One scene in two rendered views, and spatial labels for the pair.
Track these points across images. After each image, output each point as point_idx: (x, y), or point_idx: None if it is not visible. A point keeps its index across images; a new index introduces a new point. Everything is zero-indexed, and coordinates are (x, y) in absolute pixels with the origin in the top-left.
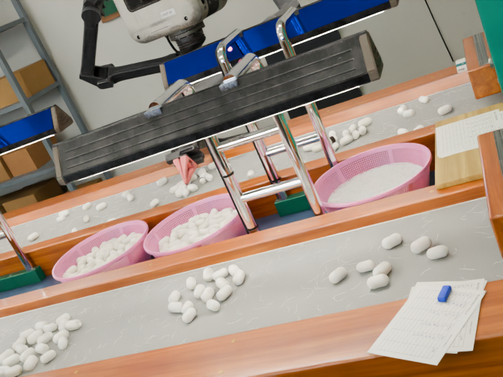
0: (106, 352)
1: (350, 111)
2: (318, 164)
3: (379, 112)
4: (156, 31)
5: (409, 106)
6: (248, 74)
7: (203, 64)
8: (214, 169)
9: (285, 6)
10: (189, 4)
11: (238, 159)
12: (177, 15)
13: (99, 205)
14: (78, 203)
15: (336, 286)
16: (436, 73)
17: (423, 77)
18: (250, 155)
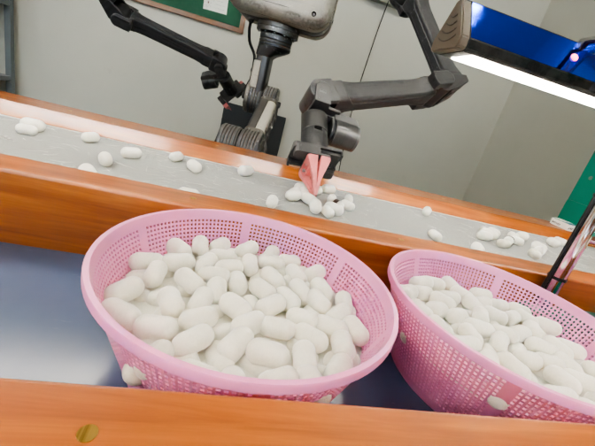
0: None
1: (476, 212)
2: (593, 281)
3: (506, 229)
4: (267, 2)
5: (542, 240)
6: None
7: (533, 50)
8: (328, 194)
9: (456, 73)
10: (328, 3)
11: (357, 198)
12: (305, 3)
13: (130, 149)
14: (63, 124)
15: None
16: (531, 218)
17: (521, 215)
18: (373, 202)
